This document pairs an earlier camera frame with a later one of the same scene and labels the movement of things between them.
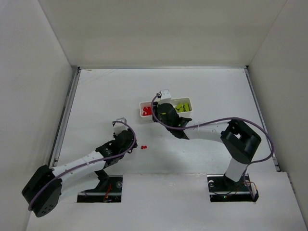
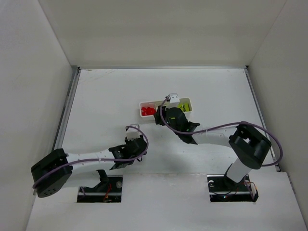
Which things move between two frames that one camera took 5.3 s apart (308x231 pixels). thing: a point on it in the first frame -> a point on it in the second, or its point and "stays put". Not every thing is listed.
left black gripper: [130, 140] -> [138, 143]
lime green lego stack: [182, 107] stays put
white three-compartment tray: [183, 106] stays put
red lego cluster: [147, 112] stays put
